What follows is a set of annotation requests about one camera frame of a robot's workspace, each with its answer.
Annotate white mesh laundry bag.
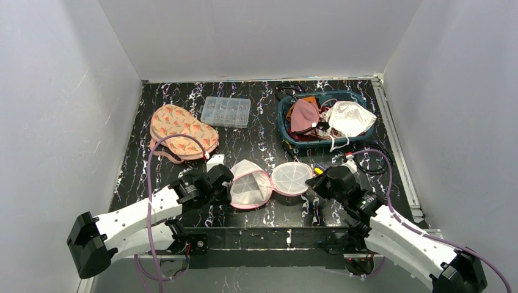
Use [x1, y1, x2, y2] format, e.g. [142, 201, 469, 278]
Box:
[230, 160, 313, 210]

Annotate white satin bra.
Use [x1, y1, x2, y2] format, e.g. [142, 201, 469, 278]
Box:
[320, 101, 377, 151]

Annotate dusty pink bra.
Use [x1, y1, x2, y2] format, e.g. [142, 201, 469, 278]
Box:
[290, 99, 329, 134]

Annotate floral pink laundry bag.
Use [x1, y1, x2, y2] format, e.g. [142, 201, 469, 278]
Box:
[150, 104, 219, 164]

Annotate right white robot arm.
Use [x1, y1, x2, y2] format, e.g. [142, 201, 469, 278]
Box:
[305, 166, 487, 292]

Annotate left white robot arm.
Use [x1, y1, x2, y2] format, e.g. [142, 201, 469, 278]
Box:
[66, 164, 234, 279]

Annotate orange bra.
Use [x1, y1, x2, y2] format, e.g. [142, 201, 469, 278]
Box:
[285, 96, 320, 122]

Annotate black yellow screwdriver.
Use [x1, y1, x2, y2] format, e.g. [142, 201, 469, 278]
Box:
[282, 140, 297, 159]

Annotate clear plastic parts box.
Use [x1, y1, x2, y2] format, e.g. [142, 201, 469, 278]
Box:
[201, 96, 251, 128]

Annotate teal plastic basket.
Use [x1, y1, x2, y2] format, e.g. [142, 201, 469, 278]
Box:
[277, 90, 367, 148]

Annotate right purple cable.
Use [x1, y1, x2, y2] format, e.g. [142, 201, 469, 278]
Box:
[344, 148, 513, 293]

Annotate purple cable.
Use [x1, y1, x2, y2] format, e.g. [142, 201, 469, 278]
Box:
[133, 134, 211, 293]
[344, 148, 513, 293]

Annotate black coiled cable right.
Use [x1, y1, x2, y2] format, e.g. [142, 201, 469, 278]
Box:
[353, 142, 394, 176]

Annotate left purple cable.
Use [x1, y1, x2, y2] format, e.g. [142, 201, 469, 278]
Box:
[133, 134, 211, 293]

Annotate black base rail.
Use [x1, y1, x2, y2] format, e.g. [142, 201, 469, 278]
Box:
[178, 226, 389, 276]

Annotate black cable behind basket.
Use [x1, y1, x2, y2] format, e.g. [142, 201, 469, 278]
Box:
[274, 82, 305, 101]

